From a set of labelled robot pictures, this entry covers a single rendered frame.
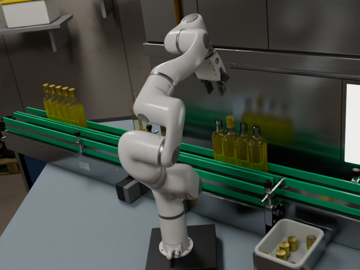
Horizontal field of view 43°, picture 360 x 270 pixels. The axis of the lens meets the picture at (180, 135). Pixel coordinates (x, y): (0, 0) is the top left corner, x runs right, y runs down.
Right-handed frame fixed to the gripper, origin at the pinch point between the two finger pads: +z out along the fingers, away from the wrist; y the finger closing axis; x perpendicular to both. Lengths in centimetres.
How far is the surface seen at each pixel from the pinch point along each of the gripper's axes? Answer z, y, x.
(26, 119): 41, 146, 6
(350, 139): 33, -38, -18
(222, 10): -8.7, 15.4, -35.8
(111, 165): 44, 66, 16
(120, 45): 112, 249, -159
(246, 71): 12.3, 4.5, -25.1
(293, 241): 49, -30, 21
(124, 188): 46, 51, 25
